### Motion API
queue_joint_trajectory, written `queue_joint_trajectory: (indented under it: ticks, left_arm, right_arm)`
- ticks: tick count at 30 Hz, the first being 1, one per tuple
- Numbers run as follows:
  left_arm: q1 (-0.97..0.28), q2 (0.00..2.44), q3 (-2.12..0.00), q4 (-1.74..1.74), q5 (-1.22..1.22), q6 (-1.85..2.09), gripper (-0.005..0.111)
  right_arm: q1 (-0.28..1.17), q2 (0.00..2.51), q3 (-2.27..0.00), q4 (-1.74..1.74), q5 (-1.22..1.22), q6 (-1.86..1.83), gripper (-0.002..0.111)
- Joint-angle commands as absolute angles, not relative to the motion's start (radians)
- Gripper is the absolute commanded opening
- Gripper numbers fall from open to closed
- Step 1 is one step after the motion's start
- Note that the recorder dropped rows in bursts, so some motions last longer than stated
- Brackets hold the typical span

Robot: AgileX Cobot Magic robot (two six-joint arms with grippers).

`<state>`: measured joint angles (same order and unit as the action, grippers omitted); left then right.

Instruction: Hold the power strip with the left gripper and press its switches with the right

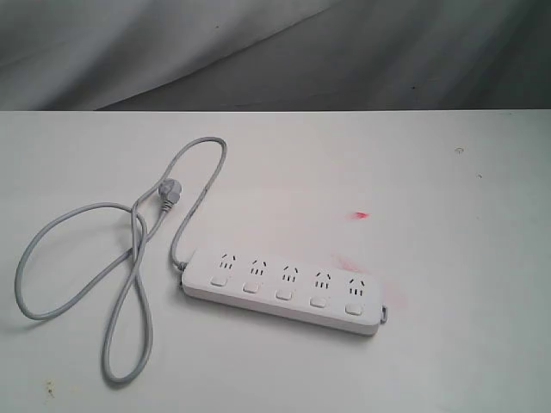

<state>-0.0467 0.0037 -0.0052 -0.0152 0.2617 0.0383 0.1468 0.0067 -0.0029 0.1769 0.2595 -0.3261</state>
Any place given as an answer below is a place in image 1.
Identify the grey backdrop cloth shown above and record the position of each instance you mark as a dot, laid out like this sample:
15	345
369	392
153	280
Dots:
274	55

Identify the white five-outlet power strip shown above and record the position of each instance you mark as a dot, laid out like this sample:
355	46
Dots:
313	294

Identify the grey wall plug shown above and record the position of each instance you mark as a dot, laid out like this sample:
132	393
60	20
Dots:
169	192

